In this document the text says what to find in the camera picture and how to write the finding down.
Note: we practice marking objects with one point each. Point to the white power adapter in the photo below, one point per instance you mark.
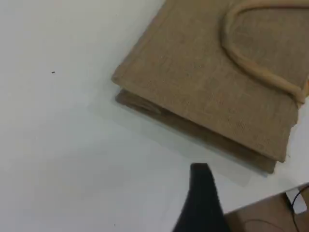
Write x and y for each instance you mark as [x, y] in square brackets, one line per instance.
[298, 200]

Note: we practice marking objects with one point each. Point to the brown jute bag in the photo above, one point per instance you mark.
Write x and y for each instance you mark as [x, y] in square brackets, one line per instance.
[205, 72]

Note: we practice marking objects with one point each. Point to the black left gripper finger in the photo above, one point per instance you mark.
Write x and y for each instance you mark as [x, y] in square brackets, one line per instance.
[202, 205]

